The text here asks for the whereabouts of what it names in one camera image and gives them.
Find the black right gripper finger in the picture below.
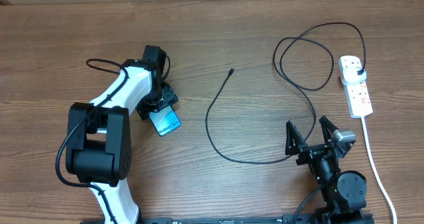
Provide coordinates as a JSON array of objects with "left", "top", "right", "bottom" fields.
[
  {"left": 285, "top": 120, "right": 307, "bottom": 155},
  {"left": 319, "top": 115, "right": 339, "bottom": 144}
]

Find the blue Galaxy smartphone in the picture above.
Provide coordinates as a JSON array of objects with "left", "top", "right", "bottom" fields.
[{"left": 149, "top": 106, "right": 182, "bottom": 137}]

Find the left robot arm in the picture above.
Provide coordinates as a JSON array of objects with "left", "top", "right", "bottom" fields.
[{"left": 55, "top": 46, "right": 181, "bottom": 223}]

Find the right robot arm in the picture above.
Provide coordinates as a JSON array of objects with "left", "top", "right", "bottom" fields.
[{"left": 282, "top": 116, "right": 374, "bottom": 223}]

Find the white charger plug adapter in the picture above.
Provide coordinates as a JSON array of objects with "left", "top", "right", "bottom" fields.
[{"left": 341, "top": 68, "right": 367, "bottom": 85}]

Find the white power strip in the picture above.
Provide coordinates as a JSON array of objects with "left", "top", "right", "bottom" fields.
[{"left": 338, "top": 56, "right": 373, "bottom": 119}]

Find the white power strip cord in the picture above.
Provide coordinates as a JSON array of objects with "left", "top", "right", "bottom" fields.
[{"left": 360, "top": 116, "right": 398, "bottom": 224}]

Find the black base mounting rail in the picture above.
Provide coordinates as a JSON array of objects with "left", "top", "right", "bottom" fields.
[{"left": 80, "top": 214, "right": 375, "bottom": 224}]

